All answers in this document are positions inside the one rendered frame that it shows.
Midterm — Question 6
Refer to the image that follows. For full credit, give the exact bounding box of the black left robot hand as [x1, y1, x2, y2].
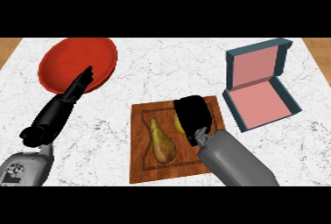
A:
[18, 65, 95, 148]

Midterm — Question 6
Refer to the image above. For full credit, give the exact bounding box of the brown wooden cutting board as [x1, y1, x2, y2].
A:
[129, 95, 228, 185]

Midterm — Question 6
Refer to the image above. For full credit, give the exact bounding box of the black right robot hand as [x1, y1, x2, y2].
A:
[171, 94, 214, 147]

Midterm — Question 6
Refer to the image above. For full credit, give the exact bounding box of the brown-green pear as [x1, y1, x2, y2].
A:
[148, 115, 177, 165]

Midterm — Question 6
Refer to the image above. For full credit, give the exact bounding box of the open teal and pink box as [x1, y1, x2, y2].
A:
[222, 38, 304, 133]

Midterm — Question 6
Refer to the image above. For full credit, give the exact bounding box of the red plate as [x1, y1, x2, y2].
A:
[37, 38, 120, 95]

